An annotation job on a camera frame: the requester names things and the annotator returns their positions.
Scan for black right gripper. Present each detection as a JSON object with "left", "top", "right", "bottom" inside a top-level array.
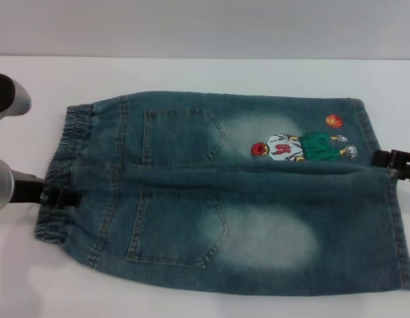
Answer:
[{"left": 371, "top": 149, "right": 410, "bottom": 187}]

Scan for blue denim shorts with basketball print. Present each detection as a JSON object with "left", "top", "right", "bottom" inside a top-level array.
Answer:
[{"left": 34, "top": 89, "right": 410, "bottom": 294}]

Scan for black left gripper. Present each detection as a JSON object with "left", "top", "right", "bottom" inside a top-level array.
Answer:
[{"left": 7, "top": 170, "right": 83, "bottom": 208}]

